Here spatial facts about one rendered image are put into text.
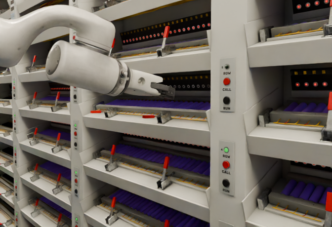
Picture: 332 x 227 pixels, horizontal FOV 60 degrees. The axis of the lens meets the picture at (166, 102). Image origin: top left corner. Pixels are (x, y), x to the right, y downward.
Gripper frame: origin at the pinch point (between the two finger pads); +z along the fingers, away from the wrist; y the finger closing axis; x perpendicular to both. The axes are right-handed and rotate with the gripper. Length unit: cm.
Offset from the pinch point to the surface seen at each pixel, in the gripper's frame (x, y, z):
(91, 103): 3.4, 45.4, 5.8
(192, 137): 11.1, -8.9, 4.1
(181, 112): 4.3, -1.3, 6.7
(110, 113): 6.6, 28.8, 4.0
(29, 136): 24, 114, 11
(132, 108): 4.2, 20.5, 6.6
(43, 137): 22, 99, 13
